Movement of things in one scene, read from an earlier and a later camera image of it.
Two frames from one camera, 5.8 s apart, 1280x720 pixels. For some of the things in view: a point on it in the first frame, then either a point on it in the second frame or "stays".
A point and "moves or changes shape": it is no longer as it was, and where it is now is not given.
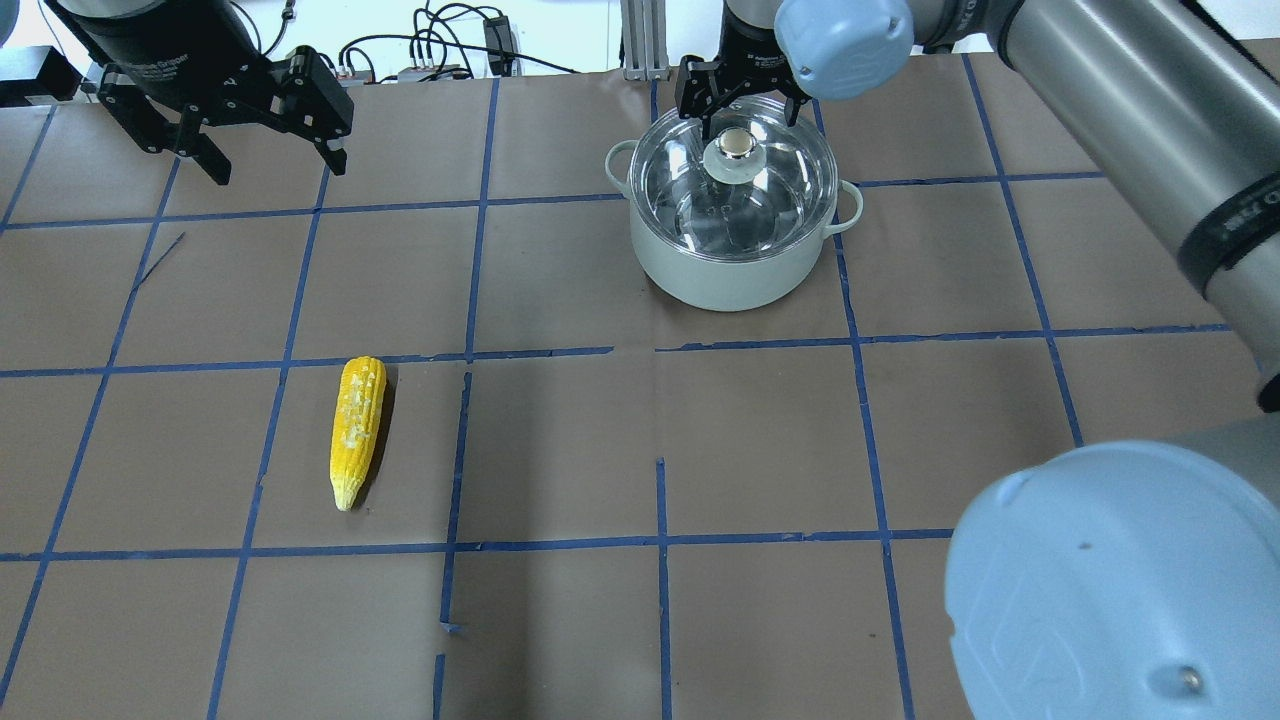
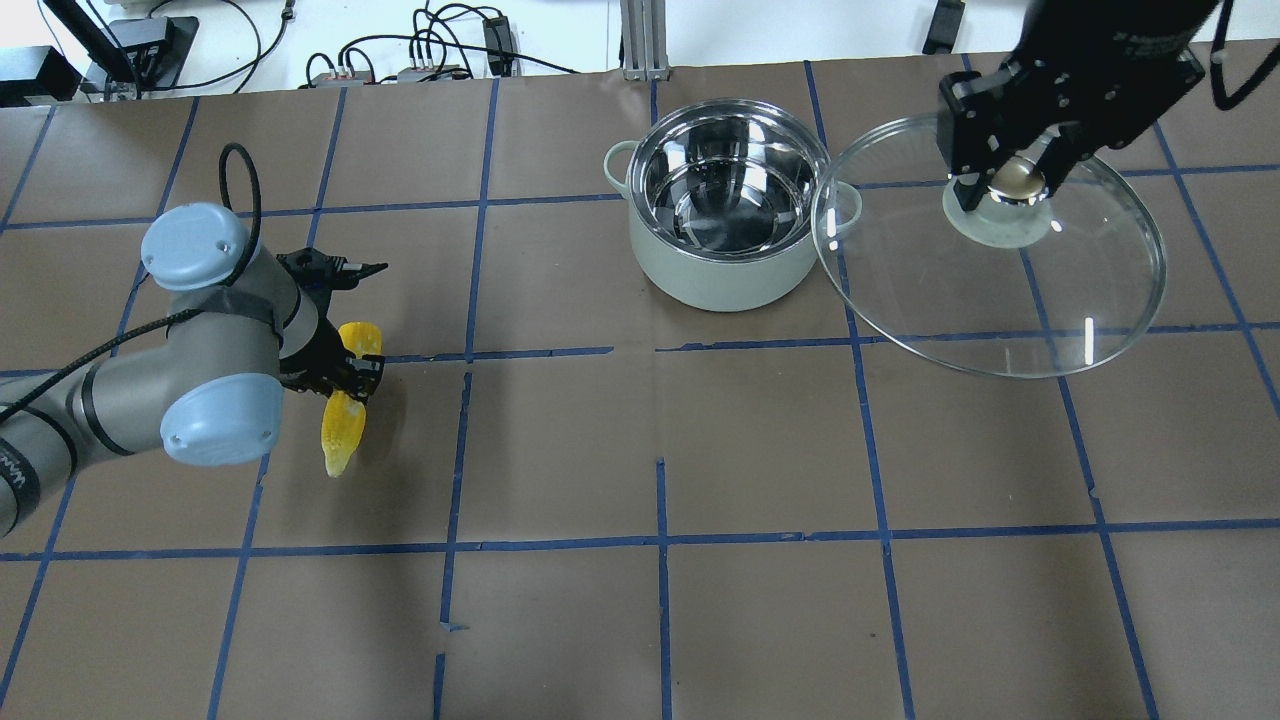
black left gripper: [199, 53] to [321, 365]
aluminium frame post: [644, 40] stays
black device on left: [36, 76] stays
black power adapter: [499, 46] stays
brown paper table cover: [417, 441] stays
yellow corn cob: [357, 421] moves or changes shape
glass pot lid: [756, 190] to [1015, 285]
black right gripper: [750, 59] to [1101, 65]
